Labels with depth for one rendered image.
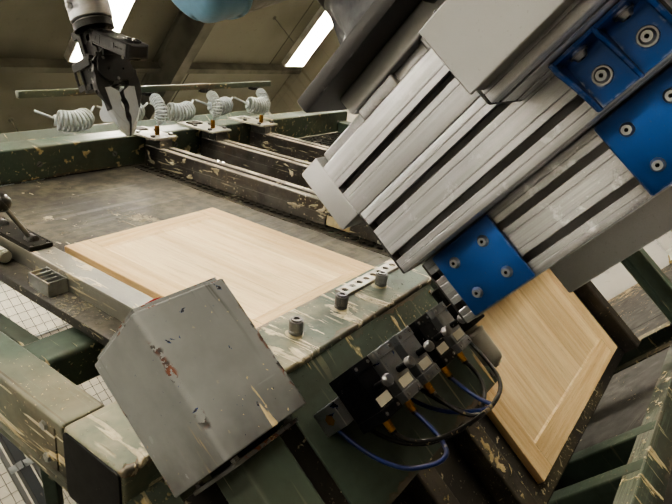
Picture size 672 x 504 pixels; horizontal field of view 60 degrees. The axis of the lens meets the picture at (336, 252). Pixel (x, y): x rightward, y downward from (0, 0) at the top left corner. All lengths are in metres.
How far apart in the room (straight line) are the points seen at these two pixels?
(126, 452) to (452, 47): 0.56
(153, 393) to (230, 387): 0.07
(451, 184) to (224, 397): 0.32
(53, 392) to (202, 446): 0.33
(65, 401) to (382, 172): 0.50
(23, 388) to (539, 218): 0.68
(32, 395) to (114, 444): 0.15
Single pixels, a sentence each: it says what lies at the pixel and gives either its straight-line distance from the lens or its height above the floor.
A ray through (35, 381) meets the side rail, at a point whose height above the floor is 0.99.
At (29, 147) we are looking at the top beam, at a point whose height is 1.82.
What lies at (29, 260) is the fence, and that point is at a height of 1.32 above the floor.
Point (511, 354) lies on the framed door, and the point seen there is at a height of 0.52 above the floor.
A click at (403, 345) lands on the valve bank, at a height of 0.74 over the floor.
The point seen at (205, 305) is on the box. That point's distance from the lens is 0.63.
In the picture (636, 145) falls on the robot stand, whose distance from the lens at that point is 0.62.
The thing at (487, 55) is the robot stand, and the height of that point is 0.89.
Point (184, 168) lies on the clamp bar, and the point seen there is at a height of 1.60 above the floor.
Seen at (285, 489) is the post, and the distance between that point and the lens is 0.62.
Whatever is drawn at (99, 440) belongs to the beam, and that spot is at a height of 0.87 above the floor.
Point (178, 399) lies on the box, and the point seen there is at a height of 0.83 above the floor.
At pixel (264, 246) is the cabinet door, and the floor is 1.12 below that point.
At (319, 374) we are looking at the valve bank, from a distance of 0.93.
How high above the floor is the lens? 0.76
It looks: 10 degrees up
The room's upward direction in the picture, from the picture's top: 36 degrees counter-clockwise
